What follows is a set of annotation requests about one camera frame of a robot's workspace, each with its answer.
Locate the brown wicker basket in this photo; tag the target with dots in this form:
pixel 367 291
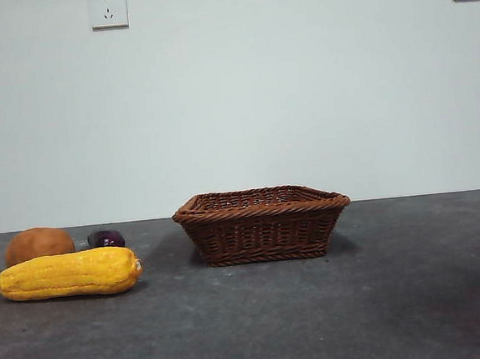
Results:
pixel 265 232

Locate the purple eggplant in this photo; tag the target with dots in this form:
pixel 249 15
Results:
pixel 106 238

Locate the yellow corn cob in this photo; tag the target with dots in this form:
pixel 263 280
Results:
pixel 67 274

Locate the brown potato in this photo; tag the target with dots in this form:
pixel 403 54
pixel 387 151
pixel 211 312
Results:
pixel 35 243

